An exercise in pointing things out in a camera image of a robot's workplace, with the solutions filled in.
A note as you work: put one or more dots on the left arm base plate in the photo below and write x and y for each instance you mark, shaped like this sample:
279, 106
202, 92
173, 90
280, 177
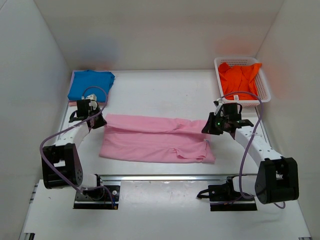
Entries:
99, 199

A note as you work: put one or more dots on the folded blue t shirt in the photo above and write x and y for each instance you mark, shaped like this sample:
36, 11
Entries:
88, 82

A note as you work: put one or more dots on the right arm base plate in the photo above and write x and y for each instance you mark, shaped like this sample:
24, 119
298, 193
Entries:
222, 197

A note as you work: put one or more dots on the orange t shirt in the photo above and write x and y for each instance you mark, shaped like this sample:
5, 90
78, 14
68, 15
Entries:
238, 78

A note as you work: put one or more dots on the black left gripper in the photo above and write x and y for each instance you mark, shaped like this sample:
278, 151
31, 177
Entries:
102, 122

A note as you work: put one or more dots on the pink t shirt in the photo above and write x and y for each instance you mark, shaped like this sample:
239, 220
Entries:
136, 138

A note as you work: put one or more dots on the aluminium table rail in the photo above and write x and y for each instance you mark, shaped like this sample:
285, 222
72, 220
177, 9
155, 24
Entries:
168, 177

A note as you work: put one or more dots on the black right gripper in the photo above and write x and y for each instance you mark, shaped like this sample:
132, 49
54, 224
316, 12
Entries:
209, 128

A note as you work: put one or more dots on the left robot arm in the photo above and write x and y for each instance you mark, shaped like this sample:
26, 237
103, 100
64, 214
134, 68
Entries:
61, 165

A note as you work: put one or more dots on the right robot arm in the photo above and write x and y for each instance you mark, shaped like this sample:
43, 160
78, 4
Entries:
264, 173

